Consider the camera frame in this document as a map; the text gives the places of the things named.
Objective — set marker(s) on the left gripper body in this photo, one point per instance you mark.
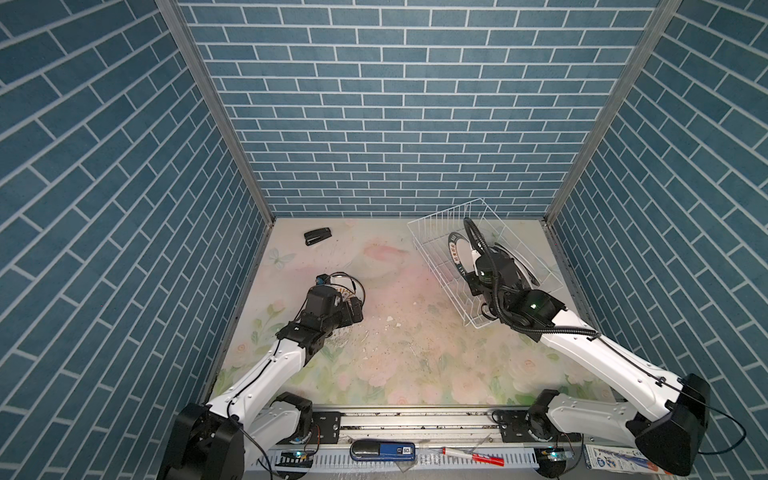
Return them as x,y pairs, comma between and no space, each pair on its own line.
340,316

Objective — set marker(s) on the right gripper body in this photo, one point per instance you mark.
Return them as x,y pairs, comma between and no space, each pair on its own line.
474,283

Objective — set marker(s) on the plate with orange sun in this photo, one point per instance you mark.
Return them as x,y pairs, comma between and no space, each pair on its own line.
345,292

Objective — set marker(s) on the white wire dish rack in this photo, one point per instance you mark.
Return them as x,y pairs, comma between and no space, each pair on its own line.
481,225

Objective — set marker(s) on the white plate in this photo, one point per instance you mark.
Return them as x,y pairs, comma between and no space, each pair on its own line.
463,254
525,267

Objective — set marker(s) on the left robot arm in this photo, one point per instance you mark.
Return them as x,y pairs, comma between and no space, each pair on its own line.
221,438

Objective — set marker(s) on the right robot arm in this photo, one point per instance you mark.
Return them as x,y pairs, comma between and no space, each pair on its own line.
665,416

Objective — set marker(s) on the black stapler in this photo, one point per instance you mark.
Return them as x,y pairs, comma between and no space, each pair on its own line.
315,236

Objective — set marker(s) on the blue black handheld device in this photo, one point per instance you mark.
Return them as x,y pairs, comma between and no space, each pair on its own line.
374,450

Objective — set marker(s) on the left controller board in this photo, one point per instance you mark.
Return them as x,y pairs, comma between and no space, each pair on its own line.
295,459

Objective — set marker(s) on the controller board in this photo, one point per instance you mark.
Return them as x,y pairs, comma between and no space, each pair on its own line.
295,459
553,457

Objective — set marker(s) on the right controller board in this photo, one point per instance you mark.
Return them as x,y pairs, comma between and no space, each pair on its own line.
553,457

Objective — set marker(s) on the white toothpaste box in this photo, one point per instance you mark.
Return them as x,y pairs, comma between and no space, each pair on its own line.
620,460

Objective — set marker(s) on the aluminium mounting rail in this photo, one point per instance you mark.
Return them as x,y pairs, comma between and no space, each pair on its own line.
501,433

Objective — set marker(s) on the red handled screwdriver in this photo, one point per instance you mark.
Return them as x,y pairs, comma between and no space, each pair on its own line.
475,457

